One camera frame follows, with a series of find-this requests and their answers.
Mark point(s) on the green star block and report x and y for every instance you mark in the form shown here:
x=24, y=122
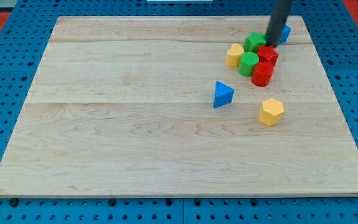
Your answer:
x=253, y=41

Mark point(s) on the yellow heart block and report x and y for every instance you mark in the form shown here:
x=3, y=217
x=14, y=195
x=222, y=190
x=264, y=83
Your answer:
x=233, y=55

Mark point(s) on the red star block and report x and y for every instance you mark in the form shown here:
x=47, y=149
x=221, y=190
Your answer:
x=267, y=54

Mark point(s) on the blue triangle block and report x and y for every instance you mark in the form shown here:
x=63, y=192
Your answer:
x=223, y=94

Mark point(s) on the light wooden board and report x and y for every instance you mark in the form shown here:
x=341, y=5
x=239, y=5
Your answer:
x=122, y=107

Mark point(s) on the green cylinder block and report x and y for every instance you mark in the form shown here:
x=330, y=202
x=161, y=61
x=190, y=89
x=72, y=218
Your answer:
x=248, y=61

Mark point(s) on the red cylinder block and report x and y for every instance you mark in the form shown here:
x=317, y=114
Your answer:
x=262, y=74

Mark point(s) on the yellow hexagon block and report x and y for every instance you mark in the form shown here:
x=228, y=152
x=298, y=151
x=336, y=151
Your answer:
x=271, y=112

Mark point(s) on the blue cube block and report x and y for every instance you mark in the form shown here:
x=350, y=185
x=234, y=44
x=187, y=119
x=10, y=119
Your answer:
x=285, y=34

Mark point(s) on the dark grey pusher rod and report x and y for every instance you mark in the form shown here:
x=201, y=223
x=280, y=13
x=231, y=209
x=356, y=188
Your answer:
x=277, y=21

